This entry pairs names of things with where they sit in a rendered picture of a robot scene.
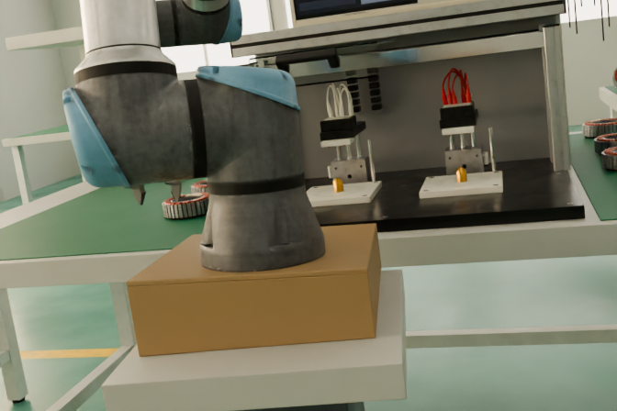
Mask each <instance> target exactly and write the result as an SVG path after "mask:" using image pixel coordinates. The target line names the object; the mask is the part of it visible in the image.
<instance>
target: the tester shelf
mask: <svg viewBox="0 0 617 411"><path fill-rule="evenodd" d="M566 13H567V6H566V0H486V1H479V2H473V3H466V4H460V5H453V6H441V7H434V8H427V9H421V10H414V11H408V12H401V13H395V14H388V15H382V16H375V17H363V18H357V19H350V20H344V21H336V22H330V23H323V24H317V25H310V26H304V27H297V28H285V29H278V30H272V31H265V32H259V33H252V34H245V35H241V38H240V39H239V40H237V41H234V42H230V52H231V57H232V58H239V57H244V56H252V55H259V54H265V53H274V52H280V51H288V50H302V49H308V48H316V47H322V46H329V45H336V44H343V43H350V42H356V41H364V40H370V39H383V38H391V37H397V36H405V35H411V34H419V33H425V32H433V31H439V30H447V29H453V28H466V27H473V26H480V25H487V24H494V23H501V22H508V21H515V20H522V19H529V18H536V17H547V16H554V15H561V14H566Z"/></svg>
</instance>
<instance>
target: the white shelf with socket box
mask: <svg viewBox="0 0 617 411"><path fill-rule="evenodd" d="M5 40H6V48H7V50H40V49H57V48H74V47H79V51H80V57H81V62H82V61H83V60H84V59H85V48H84V32H83V27H77V28H66V29H59V30H53V31H47V32H41V33H35V34H29V35H23V36H17V37H11V38H5Z"/></svg>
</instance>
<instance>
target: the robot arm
mask: <svg viewBox="0 0 617 411"><path fill-rule="evenodd" d="M80 6H81V15H82V23H83V32H84V48H85V59H84V60H83V61H82V62H81V64H80V65H79V66H78V67H77V68H76V69H75V70H74V83H75V88H74V89H73V87H69V89H66V90H64V91H63V92H62V101H63V104H64V111H65V115H66V119H67V124H68V128H69V131H70V135H71V139H72V142H73V148H74V151H75V154H76V158H77V160H78V163H79V166H80V169H81V172H82V174H83V177H84V178H85V180H86V181H87V182H88V183H90V184H91V185H93V186H94V187H116V186H124V188H129V189H132V192H133V194H134V196H135V198H136V200H137V202H138V203H139V205H143V201H144V198H145V195H146V192H145V190H144V184H147V183H163V182H164V183H165V184H169V185H171V186H172V191H171V192H172V195H173V197H174V201H175V202H178V201H179V199H180V195H181V190H182V180H188V179H196V178H205V177H207V178H208V194H209V204H208V211H207V216H206V221H205V225H204V229H203V234H202V238H201V242H200V259H201V265H202V266H203V267H204V268H206V269H209V270H212V271H218V272H260V271H270V270H276V269H283V268H288V267H293V266H297V265H300V264H304V263H308V262H311V261H315V260H316V259H318V258H320V257H322V256H323V255H324V254H325V252H326V251H325V241H324V235H323V232H322V229H321V227H320V223H319V221H318V219H317V217H316V215H315V212H314V210H313V207H312V205H311V203H310V201H309V198H308V195H307V192H306V185H305V175H304V164H303V154H302V143H301V133H300V122H299V112H300V106H298V102H297V89H296V84H295V81H294V79H293V77H292V76H291V75H290V74H289V73H288V72H285V71H282V70H277V69H270V68H260V67H246V66H215V65H208V66H199V67H198V68H197V69H196V73H195V77H196V79H192V80H178V78H177V70H176V65H175V63H174V62H173V61H172V60H170V59H169V58H168V57H167V56H165V55H164V54H163V52H162V50H161V48H170V47H180V46H192V45H205V44H213V45H219V44H222V43H229V42H234V41H237V40H239V39H240V38H241V35H242V11H241V3H240V0H80Z"/></svg>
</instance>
